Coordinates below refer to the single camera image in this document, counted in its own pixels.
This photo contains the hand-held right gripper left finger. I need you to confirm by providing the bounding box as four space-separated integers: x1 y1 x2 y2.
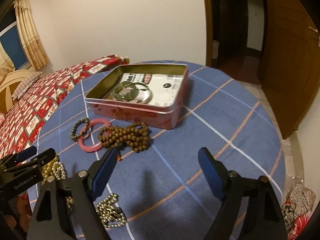
26 147 118 240

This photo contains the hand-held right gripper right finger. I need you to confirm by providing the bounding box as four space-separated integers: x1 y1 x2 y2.
198 147 287 240

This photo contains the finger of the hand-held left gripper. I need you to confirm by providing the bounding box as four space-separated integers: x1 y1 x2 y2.
0 145 37 173
0 148 57 180

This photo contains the gold pearl necklace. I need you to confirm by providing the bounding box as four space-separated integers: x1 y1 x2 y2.
41 155 67 184

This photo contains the pink bangle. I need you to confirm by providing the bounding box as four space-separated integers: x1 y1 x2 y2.
77 119 113 153

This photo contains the cream pearl necklace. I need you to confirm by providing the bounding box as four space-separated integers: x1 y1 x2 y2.
65 193 127 228

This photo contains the brown wooden bead necklace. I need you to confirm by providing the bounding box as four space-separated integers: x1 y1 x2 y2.
97 122 153 153

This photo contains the dark bead bracelet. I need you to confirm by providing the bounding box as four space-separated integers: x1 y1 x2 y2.
70 117 90 142

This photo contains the pink tin box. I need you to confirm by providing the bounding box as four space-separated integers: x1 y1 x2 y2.
85 64 189 130

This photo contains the blue plaid tablecloth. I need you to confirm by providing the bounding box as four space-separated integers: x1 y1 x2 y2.
27 60 287 240

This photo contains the red patterned bed quilt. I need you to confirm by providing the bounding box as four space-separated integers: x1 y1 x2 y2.
0 54 130 160

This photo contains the cream wooden headboard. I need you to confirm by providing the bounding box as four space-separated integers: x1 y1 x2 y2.
0 69 33 115

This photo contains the striped pillow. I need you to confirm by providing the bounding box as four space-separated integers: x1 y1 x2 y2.
11 71 44 100

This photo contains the white bangle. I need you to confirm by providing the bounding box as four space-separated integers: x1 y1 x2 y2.
130 87 153 104

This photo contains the white printed paper card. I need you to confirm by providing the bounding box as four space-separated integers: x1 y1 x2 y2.
117 72 184 108

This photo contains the red patterned cloth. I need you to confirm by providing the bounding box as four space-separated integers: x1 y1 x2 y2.
287 214 312 240

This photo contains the window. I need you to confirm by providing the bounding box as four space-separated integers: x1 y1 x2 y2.
0 7 29 70

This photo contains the beige patterned curtain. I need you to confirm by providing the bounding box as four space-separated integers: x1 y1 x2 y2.
14 0 49 71

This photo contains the white container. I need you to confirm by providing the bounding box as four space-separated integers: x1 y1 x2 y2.
212 40 220 60

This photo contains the brown wooden door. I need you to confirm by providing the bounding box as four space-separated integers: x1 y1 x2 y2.
260 0 320 139

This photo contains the green jade bead bracelet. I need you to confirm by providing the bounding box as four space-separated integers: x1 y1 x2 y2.
111 82 150 102

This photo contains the brown wooden door frame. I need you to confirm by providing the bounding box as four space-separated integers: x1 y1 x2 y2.
201 0 218 68

